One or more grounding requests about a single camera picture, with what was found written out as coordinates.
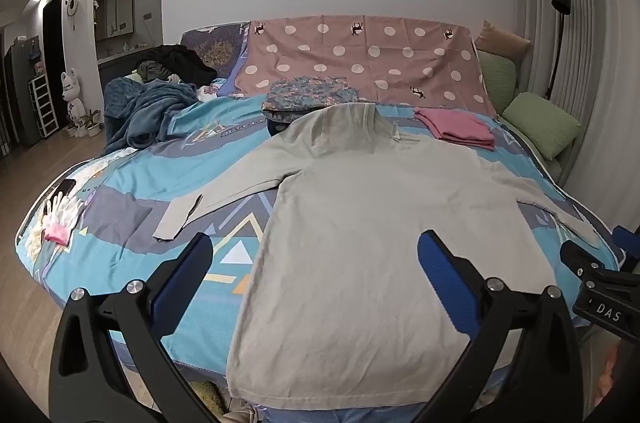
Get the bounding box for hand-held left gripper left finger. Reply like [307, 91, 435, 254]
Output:
[50, 232, 216, 423]

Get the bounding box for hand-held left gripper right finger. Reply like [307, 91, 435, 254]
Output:
[416, 229, 594, 423]

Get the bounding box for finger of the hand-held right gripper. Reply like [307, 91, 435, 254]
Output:
[560, 240, 608, 278]
[611, 225, 640, 270]

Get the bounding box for grey long-sleeve shirt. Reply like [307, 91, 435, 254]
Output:
[152, 103, 601, 409]

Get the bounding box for folded pink clothes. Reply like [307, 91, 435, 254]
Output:
[414, 107, 496, 152]

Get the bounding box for folded floral clothes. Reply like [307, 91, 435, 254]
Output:
[261, 76, 360, 114]

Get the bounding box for black clothes pile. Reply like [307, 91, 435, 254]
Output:
[144, 44, 218, 87]

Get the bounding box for blue geometric bed sheet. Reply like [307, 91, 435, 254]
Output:
[15, 92, 626, 375]

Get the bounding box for large green pillow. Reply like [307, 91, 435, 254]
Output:
[501, 92, 582, 162]

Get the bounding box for pink glove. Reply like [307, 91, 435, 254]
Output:
[44, 224, 74, 247]

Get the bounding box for white gloves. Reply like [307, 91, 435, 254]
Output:
[42, 192, 84, 230]

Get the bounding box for black phone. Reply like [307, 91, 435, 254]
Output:
[52, 178, 77, 200]

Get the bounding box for blue fleece blanket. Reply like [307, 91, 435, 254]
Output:
[102, 77, 202, 154]

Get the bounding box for small potted plants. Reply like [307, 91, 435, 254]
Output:
[67, 109, 102, 138]

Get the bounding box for small green pillow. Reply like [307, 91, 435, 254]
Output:
[477, 52, 518, 107]

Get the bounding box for olive garment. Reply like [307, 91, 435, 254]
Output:
[136, 60, 174, 82]

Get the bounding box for white cat statue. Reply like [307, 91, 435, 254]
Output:
[60, 67, 87, 130]

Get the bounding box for white storage rack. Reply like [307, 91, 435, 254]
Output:
[29, 73, 61, 139]

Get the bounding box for tan pillow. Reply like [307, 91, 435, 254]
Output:
[475, 20, 532, 65]

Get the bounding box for blue patterned quilt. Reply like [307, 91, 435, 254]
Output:
[179, 22, 251, 96]

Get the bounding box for pink polka dot sheet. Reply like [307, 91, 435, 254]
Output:
[234, 16, 498, 117]

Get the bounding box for dark refrigerator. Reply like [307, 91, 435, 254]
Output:
[3, 37, 44, 150]

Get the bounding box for mirror cabinet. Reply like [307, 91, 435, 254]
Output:
[94, 0, 137, 42]

